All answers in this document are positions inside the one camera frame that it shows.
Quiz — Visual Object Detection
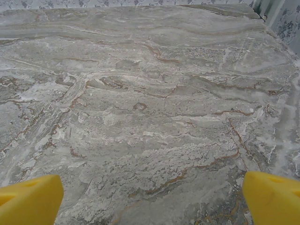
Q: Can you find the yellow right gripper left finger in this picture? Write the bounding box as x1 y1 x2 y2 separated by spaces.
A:
0 174 64 225

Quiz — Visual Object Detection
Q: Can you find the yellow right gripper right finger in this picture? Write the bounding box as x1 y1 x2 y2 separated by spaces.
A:
242 171 300 225

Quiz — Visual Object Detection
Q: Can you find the aluminium frame corner post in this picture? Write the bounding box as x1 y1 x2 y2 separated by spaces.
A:
253 0 269 23

